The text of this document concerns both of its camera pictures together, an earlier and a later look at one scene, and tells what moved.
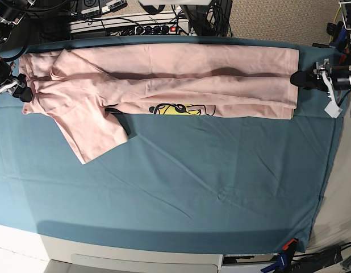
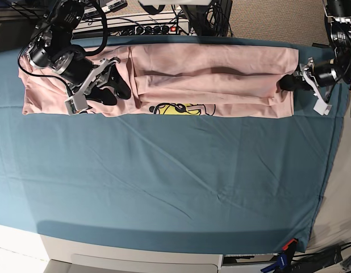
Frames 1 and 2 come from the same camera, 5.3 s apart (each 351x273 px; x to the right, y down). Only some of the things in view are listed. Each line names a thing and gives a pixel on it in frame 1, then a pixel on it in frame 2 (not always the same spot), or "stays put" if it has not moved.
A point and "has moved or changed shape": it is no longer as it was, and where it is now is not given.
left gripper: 4,81 to 79,71
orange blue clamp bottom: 284,258 stays put
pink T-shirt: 79,86 has moved or changed shape
